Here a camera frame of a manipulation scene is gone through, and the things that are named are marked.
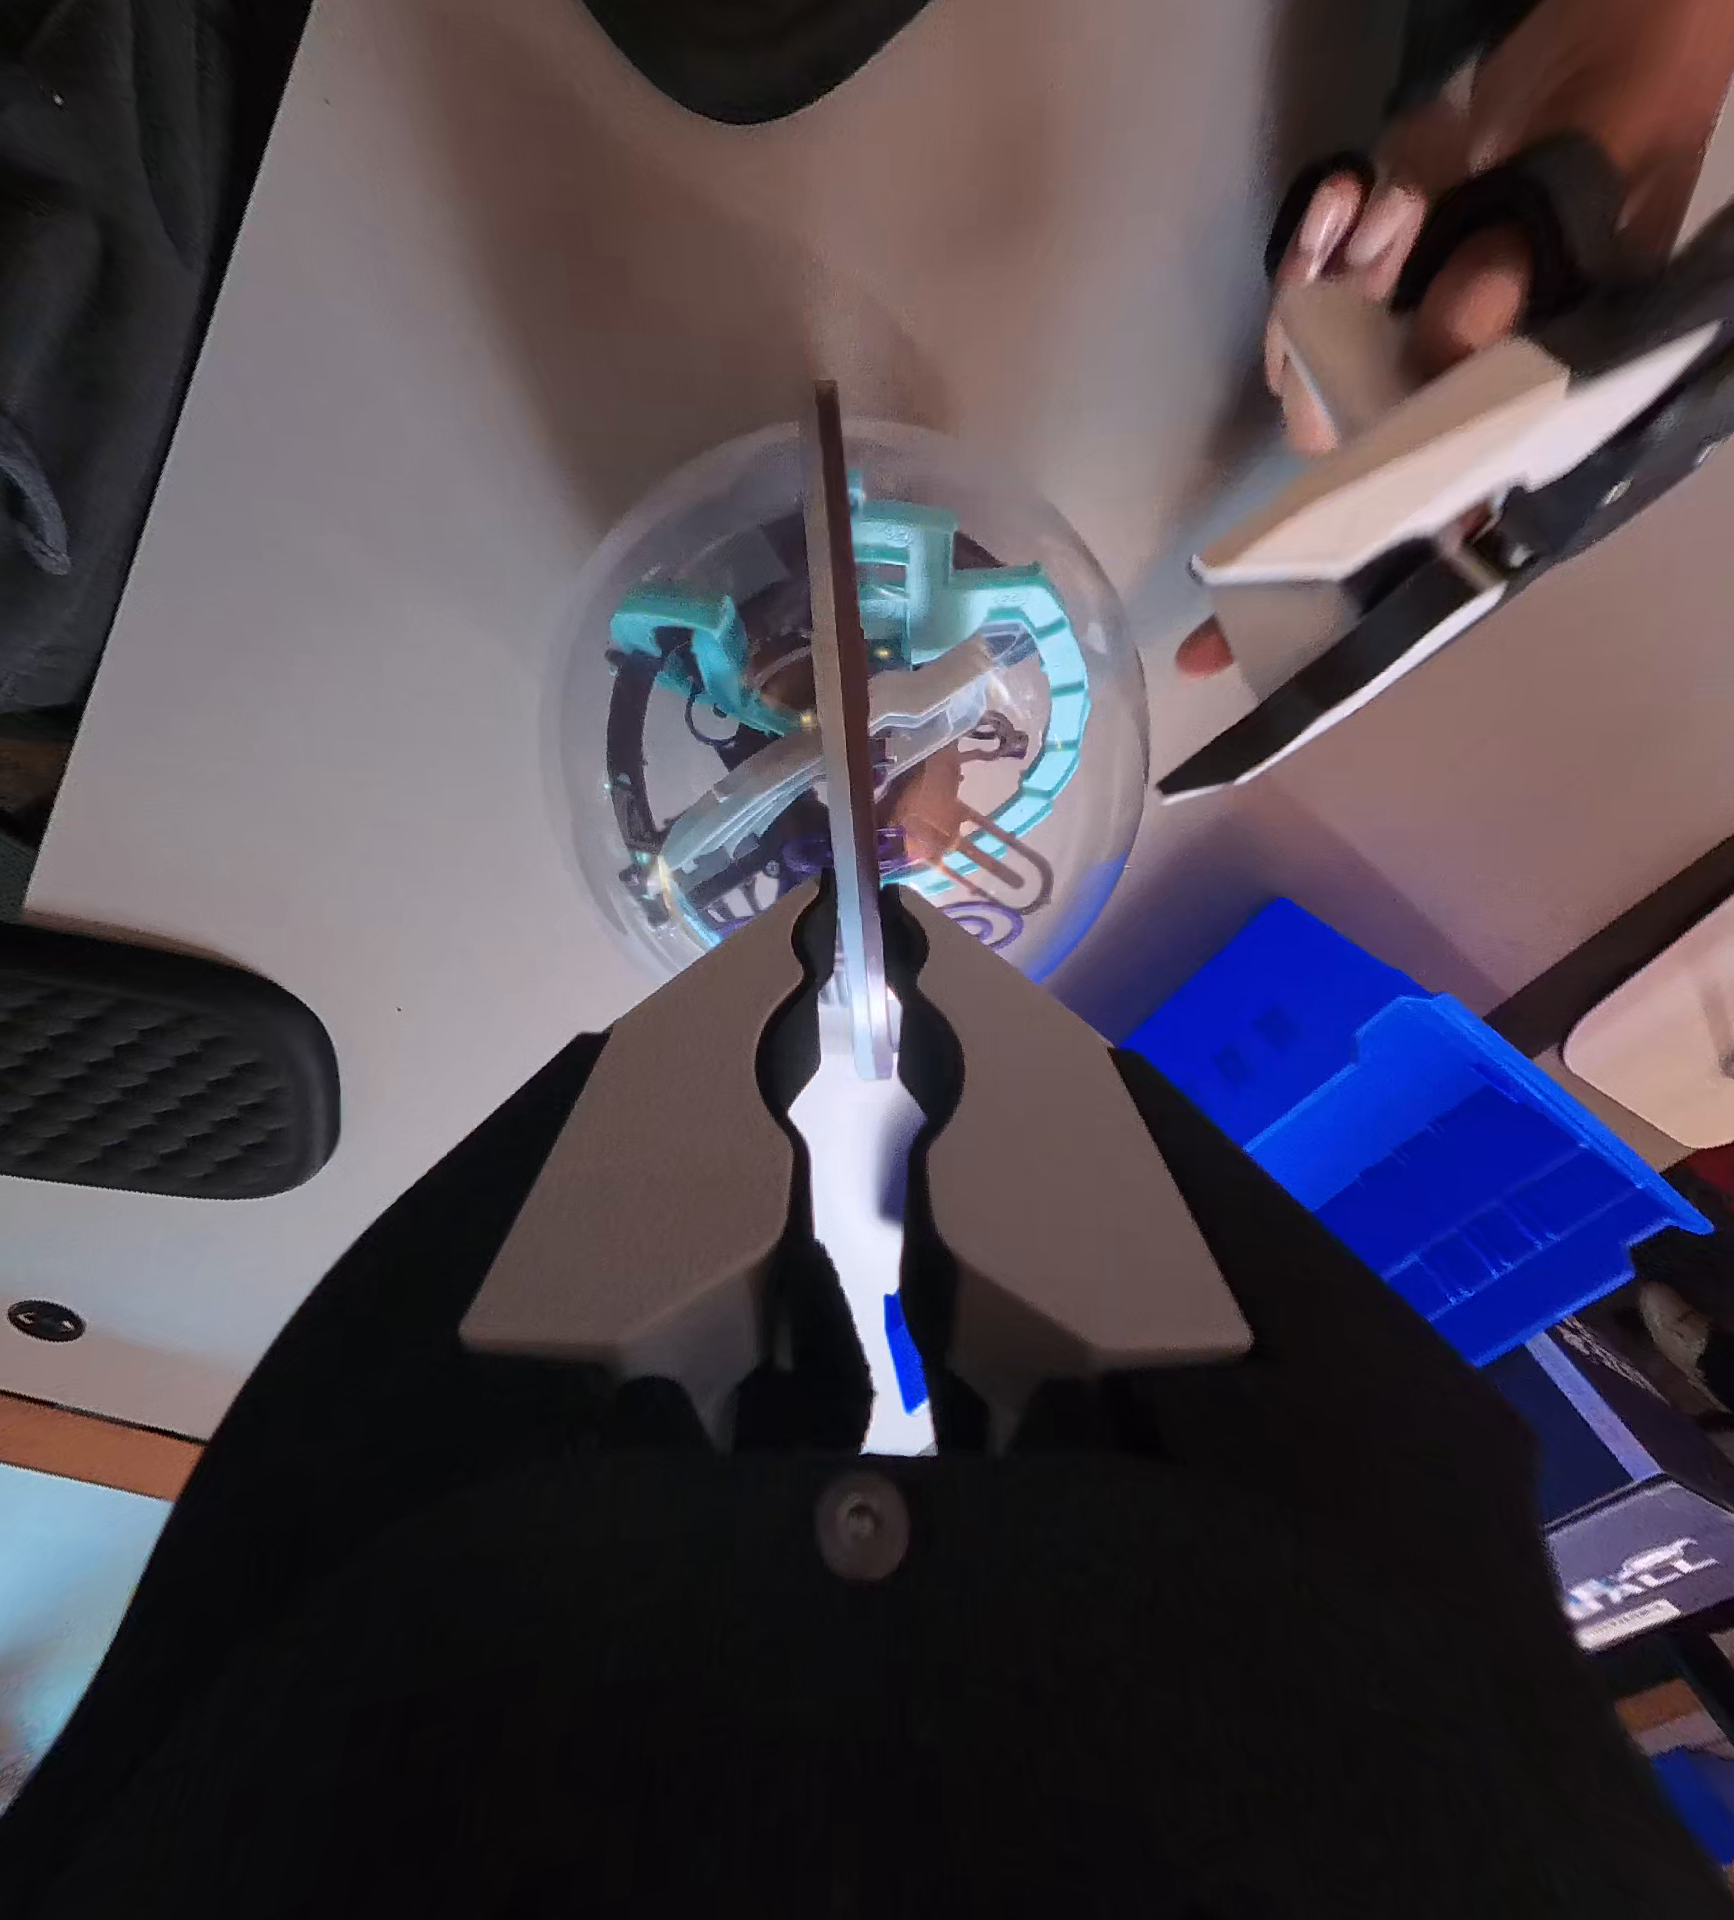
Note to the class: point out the blue plastic bin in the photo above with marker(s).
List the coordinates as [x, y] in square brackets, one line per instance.
[1406, 1141]

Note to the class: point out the dark printed cardboard box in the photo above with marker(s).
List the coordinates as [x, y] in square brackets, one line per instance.
[1632, 1454]

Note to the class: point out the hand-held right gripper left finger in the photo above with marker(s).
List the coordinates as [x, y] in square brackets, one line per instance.
[643, 1184]

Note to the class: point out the person's left hand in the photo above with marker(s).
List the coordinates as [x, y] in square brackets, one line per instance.
[1602, 74]

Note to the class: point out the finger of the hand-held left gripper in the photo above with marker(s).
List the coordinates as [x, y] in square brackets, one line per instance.
[1346, 683]
[1393, 465]

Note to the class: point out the clear plastic maze ball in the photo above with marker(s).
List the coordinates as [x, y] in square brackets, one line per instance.
[957, 674]

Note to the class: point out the black mesh chair armrest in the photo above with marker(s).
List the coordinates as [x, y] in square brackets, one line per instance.
[103, 1065]

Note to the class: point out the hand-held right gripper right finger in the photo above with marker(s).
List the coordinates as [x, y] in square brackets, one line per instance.
[1063, 1200]

